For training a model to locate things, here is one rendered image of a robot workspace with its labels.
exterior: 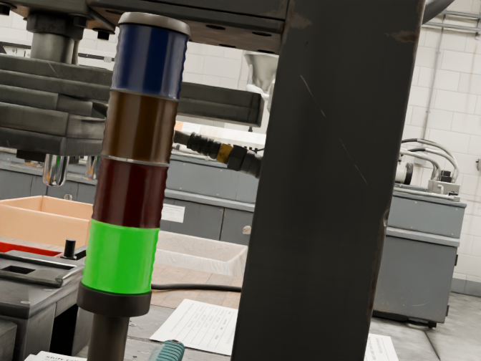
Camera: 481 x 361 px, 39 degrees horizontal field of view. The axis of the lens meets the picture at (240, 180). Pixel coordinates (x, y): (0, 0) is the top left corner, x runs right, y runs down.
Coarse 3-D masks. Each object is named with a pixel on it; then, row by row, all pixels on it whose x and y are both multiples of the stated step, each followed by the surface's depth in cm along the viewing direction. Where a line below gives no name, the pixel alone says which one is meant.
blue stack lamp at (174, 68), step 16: (128, 32) 35; (144, 32) 34; (160, 32) 35; (128, 48) 35; (144, 48) 34; (160, 48) 35; (176, 48) 35; (128, 64) 35; (144, 64) 35; (160, 64) 35; (176, 64) 35; (112, 80) 36; (128, 80) 35; (144, 80) 35; (160, 80) 35; (176, 80) 36; (160, 96) 36; (176, 96) 36
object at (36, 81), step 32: (32, 32) 62; (64, 32) 60; (0, 64) 59; (32, 64) 58; (64, 64) 58; (0, 96) 58; (32, 96) 57; (64, 96) 59; (96, 96) 58; (192, 96) 57; (224, 96) 57; (256, 96) 57; (0, 128) 55; (32, 128) 55; (64, 128) 55; (96, 128) 63; (32, 160) 62; (64, 160) 57; (96, 160) 69
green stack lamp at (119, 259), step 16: (96, 224) 36; (96, 240) 36; (112, 240) 35; (128, 240) 35; (144, 240) 36; (96, 256) 35; (112, 256) 35; (128, 256) 35; (144, 256) 36; (96, 272) 35; (112, 272) 35; (128, 272) 35; (144, 272) 36; (96, 288) 35; (112, 288) 35; (128, 288) 35; (144, 288) 36
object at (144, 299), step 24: (120, 24) 36; (144, 24) 35; (168, 24) 35; (96, 312) 35; (120, 312) 35; (144, 312) 36; (96, 336) 36; (120, 336) 36; (96, 360) 36; (120, 360) 37
